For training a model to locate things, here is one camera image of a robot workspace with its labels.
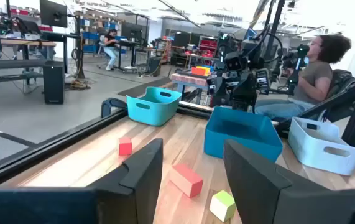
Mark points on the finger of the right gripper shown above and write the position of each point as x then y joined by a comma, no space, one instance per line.
220,99
245,101

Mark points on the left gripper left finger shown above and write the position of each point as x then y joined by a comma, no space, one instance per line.
133,193

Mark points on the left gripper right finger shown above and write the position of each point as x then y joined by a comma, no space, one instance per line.
251,186

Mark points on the green wooden cube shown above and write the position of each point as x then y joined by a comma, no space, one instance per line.
222,207

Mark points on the orange wooden cube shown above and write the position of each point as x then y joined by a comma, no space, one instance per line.
125,147

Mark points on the orange long wooden block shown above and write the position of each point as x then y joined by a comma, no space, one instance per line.
185,182

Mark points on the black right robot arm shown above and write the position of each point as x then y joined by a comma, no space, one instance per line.
247,51

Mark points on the blue plastic tray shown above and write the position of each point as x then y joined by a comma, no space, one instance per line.
212,68

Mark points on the yellow plastic tray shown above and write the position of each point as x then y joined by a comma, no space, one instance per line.
207,70

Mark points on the orange plastic tray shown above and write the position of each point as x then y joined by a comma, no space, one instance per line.
198,71

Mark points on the pink top table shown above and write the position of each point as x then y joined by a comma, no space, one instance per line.
188,79

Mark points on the blue plastic bin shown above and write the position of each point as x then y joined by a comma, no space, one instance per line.
239,146

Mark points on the rack of red bins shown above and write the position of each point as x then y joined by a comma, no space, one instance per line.
208,44

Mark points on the black monitor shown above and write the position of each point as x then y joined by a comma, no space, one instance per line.
132,31
53,14
181,40

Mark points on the white plastic bin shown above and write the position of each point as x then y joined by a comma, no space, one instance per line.
314,155

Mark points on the teal plastic bin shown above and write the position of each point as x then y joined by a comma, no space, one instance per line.
152,112

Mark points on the person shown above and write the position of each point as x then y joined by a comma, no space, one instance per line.
314,81
111,49

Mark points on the black floor mat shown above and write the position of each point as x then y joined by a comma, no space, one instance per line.
146,87

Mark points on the black office chair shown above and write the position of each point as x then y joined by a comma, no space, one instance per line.
342,82

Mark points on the black office desk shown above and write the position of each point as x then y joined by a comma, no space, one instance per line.
126,43

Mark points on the black computer tower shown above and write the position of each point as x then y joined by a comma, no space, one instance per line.
53,84

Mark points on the shelf with blue bins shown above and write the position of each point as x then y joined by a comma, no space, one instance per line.
89,35

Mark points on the black monitor desk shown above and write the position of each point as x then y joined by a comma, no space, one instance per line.
59,36

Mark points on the wooden top desk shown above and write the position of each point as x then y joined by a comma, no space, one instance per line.
15,41

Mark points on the red storage bins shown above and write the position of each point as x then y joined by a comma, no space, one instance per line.
20,12

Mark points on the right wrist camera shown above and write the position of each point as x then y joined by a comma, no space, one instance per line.
234,61

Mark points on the black upright post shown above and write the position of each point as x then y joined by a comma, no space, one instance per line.
275,25

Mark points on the dark blue curved bracket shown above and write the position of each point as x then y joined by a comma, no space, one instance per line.
108,102

